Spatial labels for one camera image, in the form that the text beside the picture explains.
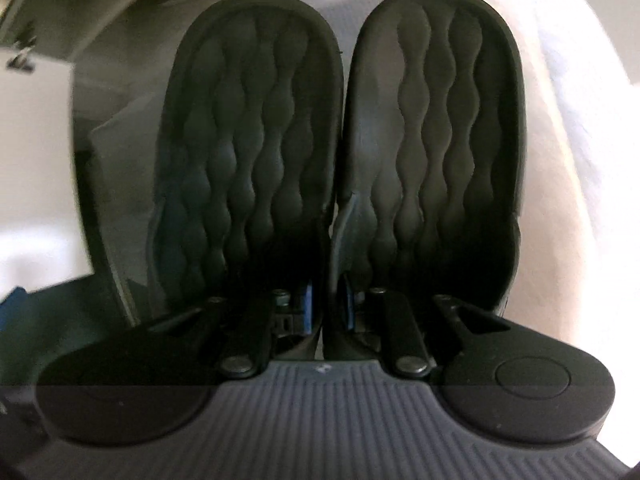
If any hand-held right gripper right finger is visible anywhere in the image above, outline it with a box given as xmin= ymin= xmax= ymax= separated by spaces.
xmin=341 ymin=280 xmax=511 ymax=380

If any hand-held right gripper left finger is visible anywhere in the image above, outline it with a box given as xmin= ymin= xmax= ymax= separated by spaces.
xmin=147 ymin=284 xmax=317 ymax=378

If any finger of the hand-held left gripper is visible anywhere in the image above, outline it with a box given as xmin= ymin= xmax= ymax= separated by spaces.
xmin=0 ymin=285 xmax=28 ymax=318

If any black slide sandal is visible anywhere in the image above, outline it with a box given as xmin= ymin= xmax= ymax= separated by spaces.
xmin=147 ymin=0 xmax=346 ymax=356
xmin=327 ymin=0 xmax=526 ymax=361

